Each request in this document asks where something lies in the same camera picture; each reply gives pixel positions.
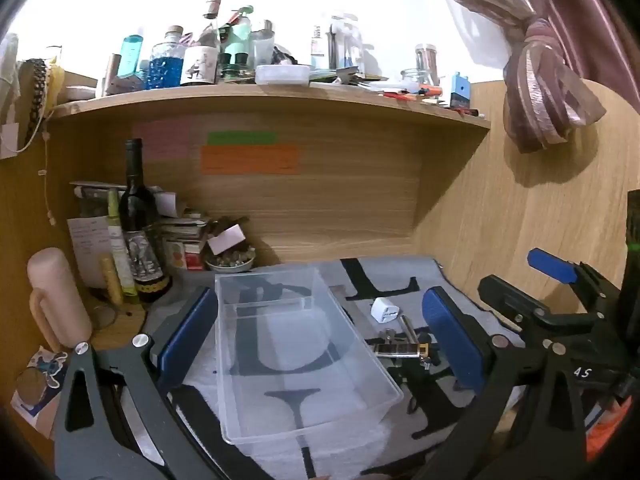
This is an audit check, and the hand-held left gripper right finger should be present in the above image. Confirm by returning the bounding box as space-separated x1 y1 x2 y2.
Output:
421 286 588 480

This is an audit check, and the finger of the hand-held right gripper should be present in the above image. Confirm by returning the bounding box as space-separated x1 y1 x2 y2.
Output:
477 275 621 346
527 247 626 313

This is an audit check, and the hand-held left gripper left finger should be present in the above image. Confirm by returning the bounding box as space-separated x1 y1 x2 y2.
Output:
54 286 226 480

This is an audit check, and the brown gold lipstick tube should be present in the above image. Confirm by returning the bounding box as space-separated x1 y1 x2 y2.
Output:
375 344 428 359

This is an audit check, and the white charger plug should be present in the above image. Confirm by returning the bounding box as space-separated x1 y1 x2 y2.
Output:
371 299 401 326

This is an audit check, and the clear plastic box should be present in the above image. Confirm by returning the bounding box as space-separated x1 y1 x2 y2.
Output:
215 266 405 480

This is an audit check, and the grey mat with black letters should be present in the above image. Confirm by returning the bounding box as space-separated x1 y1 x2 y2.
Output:
140 256 531 480

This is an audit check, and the fruit print box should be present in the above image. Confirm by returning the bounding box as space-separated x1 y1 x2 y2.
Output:
165 240 188 271

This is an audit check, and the bowl of stones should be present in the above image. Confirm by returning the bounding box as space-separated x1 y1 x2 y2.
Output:
205 247 257 273

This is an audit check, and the round clear glass disc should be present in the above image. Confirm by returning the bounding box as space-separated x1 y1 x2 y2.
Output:
90 302 121 331

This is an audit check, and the yellow tube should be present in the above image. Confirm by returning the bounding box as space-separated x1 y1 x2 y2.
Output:
99 255 123 306

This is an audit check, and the white card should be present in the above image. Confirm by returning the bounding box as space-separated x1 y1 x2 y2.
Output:
207 226 246 256

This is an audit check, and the stack of books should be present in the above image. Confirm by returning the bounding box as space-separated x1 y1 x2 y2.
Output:
155 215 213 251

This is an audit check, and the pale green slim bottle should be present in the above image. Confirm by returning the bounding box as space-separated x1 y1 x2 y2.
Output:
106 190 138 297

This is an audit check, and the white handwritten note paper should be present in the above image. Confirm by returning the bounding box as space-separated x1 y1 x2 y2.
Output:
67 216 113 291

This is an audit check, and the dark wine bottle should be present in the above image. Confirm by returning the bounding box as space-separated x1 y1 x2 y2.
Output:
118 138 173 303

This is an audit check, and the pink cylinder mug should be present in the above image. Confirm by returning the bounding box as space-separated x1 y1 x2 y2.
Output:
27 248 93 353

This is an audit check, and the cartoon sticker card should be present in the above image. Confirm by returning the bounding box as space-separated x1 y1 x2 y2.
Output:
10 350 68 416

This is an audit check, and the rolled newspaper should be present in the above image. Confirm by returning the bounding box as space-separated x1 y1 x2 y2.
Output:
72 185 176 211

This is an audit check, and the orange cloth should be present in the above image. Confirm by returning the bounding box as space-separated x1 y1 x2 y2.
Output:
587 400 631 466

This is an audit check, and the orange sticky note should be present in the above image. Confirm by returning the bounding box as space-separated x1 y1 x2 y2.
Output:
201 145 301 176

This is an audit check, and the pink curtain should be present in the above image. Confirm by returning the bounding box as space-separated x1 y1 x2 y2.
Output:
425 0 640 155

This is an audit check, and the pink sticky note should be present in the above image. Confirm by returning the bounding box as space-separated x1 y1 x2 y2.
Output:
134 121 191 157

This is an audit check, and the blue plastic box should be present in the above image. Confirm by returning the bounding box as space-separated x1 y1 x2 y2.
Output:
449 72 473 110

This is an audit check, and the green sticky note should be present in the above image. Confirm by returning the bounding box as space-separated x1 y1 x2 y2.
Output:
207 131 277 146

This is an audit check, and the small empty glass jar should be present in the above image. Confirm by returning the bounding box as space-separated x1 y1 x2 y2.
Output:
400 68 426 92

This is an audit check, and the wooden shelf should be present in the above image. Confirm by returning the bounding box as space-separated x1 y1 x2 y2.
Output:
47 80 493 133

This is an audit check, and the glass jar with brown content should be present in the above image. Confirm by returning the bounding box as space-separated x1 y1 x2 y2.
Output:
415 44 440 86

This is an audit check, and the glass bottle with blue beads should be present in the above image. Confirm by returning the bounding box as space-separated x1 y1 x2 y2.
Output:
147 25 188 91

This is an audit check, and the white label glass bottle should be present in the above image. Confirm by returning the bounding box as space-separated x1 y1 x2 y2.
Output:
180 0 223 86

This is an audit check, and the white round tin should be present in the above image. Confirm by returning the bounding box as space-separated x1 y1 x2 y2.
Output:
255 64 311 86

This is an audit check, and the blue liquid bottle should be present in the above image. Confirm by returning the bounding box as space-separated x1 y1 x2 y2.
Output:
117 35 145 81

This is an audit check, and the mint green bottle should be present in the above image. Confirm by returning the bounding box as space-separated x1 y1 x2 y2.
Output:
220 5 253 81

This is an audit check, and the clear glass jar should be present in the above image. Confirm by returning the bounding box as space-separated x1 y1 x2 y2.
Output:
327 12 363 71

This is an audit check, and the woven strap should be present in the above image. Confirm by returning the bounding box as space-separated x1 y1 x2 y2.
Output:
22 57 53 146

